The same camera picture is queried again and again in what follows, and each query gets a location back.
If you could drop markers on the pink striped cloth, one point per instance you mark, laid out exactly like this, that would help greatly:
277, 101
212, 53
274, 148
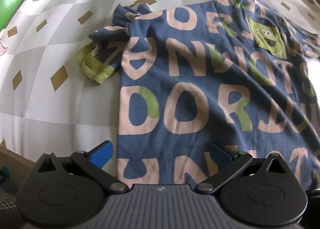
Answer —
2, 44

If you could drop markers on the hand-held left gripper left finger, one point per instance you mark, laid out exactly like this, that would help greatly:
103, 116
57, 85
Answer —
102, 155

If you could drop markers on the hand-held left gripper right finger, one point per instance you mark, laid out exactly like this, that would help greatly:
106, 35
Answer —
221, 156

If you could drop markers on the blue letter-print shirt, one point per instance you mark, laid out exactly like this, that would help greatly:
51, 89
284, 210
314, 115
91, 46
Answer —
200, 69

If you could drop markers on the green plastic chair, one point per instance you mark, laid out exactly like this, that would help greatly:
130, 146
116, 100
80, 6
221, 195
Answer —
12, 1

